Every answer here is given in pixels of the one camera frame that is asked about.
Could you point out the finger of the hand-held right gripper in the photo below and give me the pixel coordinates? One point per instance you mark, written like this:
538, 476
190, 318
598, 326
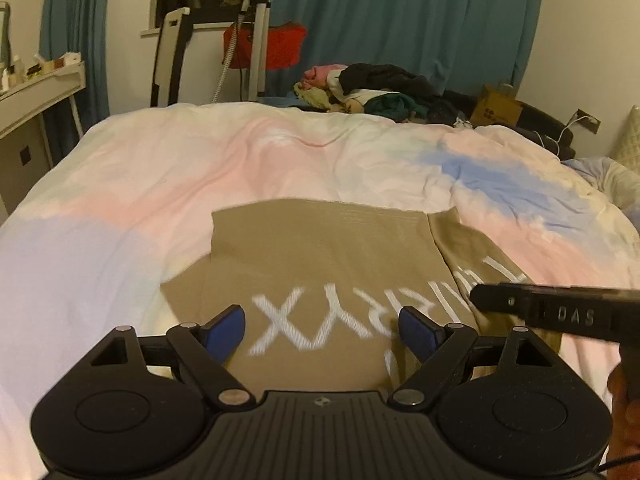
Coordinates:
500, 299

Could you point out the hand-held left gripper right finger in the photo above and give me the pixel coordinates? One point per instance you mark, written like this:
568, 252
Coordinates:
420, 332

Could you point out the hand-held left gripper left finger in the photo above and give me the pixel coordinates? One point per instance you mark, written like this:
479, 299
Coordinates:
225, 332

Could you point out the tan printed t-shirt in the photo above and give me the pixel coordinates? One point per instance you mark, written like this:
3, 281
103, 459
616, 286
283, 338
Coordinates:
325, 250

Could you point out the pile of mixed clothes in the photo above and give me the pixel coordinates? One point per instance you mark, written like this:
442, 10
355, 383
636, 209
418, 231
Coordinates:
385, 87

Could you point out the person's right hand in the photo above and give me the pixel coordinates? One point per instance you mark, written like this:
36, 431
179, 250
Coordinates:
631, 430

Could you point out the light blue pillow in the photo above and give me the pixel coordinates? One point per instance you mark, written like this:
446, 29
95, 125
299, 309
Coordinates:
595, 175

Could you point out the pastel duvet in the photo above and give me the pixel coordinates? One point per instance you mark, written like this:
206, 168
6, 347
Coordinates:
200, 160

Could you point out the white quilted cushion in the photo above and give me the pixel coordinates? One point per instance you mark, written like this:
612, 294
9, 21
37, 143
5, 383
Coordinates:
629, 140

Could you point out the black sofa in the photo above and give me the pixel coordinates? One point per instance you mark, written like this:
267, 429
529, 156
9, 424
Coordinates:
545, 120

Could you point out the brown paper bag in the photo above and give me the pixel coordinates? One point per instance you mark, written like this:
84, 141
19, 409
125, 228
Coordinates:
495, 107

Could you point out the white and black chair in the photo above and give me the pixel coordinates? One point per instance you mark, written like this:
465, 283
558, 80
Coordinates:
170, 55

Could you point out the red cloth bag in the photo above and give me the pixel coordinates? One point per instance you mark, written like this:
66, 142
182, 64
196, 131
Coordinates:
285, 45

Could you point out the garment steamer stand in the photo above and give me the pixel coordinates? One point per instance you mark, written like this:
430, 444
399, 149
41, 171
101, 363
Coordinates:
257, 35

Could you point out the white dressing table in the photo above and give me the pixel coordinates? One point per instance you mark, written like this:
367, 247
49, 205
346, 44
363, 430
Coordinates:
40, 95

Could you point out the wide blue curtain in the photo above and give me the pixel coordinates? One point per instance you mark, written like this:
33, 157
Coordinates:
400, 10

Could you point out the row of cosmetic bottles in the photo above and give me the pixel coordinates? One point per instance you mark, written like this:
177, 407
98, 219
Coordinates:
45, 67

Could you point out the narrow blue curtain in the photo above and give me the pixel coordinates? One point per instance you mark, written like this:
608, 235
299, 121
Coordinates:
75, 35

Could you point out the wavy vanity mirror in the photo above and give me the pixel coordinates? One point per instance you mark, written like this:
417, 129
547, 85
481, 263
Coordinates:
4, 35

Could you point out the wall power outlet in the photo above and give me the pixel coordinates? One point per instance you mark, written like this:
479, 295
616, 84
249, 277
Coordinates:
589, 122

